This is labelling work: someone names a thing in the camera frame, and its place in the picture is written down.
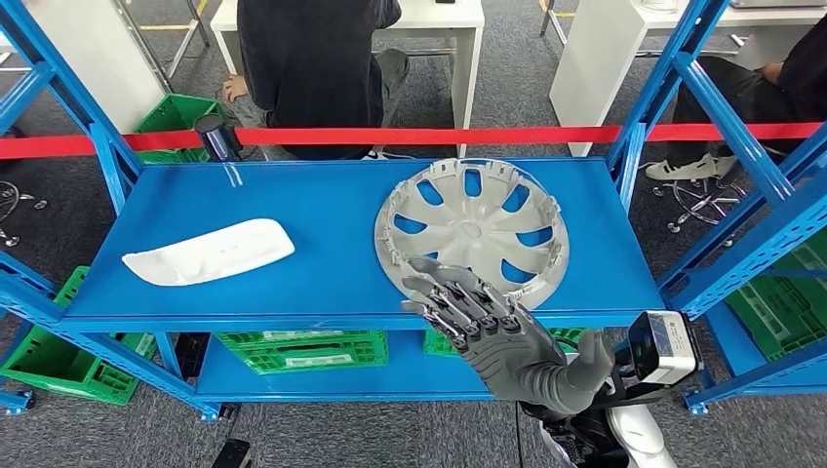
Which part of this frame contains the silver plastic wheel hubcap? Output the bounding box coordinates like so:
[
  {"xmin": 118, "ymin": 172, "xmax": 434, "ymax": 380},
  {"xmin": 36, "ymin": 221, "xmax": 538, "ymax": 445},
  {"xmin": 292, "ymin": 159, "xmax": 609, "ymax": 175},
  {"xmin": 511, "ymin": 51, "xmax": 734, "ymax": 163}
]
[{"xmin": 373, "ymin": 158, "xmax": 571, "ymax": 311}]

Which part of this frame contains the white cabinet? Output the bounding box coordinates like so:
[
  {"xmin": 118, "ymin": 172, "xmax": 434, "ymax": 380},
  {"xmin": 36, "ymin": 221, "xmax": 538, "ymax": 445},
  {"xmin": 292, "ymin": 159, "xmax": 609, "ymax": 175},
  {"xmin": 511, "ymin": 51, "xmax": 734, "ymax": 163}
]
[{"xmin": 22, "ymin": 0, "xmax": 170, "ymax": 135}]

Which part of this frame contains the red barrier belt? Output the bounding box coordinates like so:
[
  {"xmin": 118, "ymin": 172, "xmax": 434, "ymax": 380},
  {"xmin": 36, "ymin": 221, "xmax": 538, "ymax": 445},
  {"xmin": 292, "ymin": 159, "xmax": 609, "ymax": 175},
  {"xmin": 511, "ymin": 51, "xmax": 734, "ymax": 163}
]
[
  {"xmin": 0, "ymin": 131, "xmax": 198, "ymax": 161},
  {"xmin": 235, "ymin": 122, "xmax": 827, "ymax": 148}
]

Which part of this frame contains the white desk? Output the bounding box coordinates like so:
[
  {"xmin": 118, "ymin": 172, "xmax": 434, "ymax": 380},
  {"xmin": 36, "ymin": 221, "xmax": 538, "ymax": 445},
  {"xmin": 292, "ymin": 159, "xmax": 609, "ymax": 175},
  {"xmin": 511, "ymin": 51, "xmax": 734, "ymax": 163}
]
[
  {"xmin": 549, "ymin": 0, "xmax": 827, "ymax": 158},
  {"xmin": 210, "ymin": 0, "xmax": 486, "ymax": 160}
]

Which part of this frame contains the grey laptop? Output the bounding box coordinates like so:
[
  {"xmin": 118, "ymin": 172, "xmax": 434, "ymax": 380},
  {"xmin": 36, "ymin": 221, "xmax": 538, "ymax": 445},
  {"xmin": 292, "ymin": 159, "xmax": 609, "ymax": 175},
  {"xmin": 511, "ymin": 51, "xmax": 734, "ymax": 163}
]
[{"xmin": 729, "ymin": 0, "xmax": 827, "ymax": 9}]

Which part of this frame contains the chrome barrier stanchion post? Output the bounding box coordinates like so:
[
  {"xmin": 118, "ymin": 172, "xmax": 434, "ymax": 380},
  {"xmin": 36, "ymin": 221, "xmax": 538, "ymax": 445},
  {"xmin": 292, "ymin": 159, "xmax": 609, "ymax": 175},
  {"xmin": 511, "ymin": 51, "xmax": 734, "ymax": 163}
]
[{"xmin": 193, "ymin": 114, "xmax": 244, "ymax": 163}]

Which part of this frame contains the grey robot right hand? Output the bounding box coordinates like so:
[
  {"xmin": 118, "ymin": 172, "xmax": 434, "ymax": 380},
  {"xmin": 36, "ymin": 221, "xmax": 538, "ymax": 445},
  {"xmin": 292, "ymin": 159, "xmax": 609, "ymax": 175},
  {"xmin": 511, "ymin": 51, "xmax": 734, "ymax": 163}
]
[{"xmin": 400, "ymin": 255, "xmax": 616, "ymax": 416}]

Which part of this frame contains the person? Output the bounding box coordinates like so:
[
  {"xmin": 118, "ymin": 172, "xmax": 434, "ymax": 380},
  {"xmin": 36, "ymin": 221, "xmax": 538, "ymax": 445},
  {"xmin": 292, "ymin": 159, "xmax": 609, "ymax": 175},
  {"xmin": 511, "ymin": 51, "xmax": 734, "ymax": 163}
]
[
  {"xmin": 646, "ymin": 16, "xmax": 827, "ymax": 182},
  {"xmin": 219, "ymin": 0, "xmax": 412, "ymax": 162}
]

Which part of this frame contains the white plastic trim part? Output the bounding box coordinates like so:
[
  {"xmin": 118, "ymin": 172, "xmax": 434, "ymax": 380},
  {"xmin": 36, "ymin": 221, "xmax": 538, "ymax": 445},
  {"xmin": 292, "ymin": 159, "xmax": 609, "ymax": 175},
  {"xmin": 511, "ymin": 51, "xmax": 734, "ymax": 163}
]
[{"xmin": 121, "ymin": 217, "xmax": 296, "ymax": 288}]

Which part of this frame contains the chrome office chair base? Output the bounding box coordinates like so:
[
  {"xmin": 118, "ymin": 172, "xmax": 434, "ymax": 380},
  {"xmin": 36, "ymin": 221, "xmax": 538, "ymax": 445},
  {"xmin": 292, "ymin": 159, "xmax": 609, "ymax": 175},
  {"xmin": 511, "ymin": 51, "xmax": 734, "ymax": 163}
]
[
  {"xmin": 0, "ymin": 180, "xmax": 50, "ymax": 248},
  {"xmin": 652, "ymin": 177, "xmax": 751, "ymax": 247}
]

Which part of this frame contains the grey metal table frame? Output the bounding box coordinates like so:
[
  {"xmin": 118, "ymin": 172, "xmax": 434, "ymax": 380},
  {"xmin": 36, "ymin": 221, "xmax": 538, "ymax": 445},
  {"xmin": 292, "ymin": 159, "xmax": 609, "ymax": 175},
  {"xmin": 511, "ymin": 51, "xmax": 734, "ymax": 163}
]
[{"xmin": 116, "ymin": 0, "xmax": 212, "ymax": 92}]

